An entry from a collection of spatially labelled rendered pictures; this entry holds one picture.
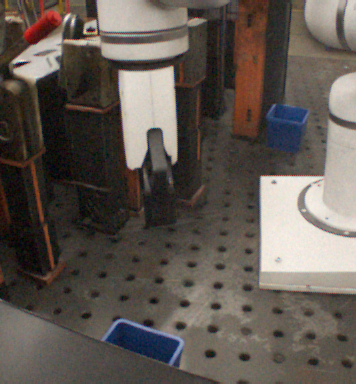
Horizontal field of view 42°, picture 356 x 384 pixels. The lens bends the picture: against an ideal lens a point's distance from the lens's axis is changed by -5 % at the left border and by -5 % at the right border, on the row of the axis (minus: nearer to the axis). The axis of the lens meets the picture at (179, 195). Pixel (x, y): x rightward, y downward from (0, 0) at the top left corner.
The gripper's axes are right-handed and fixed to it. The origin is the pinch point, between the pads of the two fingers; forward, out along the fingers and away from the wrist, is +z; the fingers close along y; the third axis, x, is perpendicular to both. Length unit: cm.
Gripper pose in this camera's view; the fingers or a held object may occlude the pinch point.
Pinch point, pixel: (155, 194)
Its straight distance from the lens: 53.6
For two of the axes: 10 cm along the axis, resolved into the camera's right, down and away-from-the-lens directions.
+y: 1.4, 4.8, -8.6
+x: 9.9, -1.1, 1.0
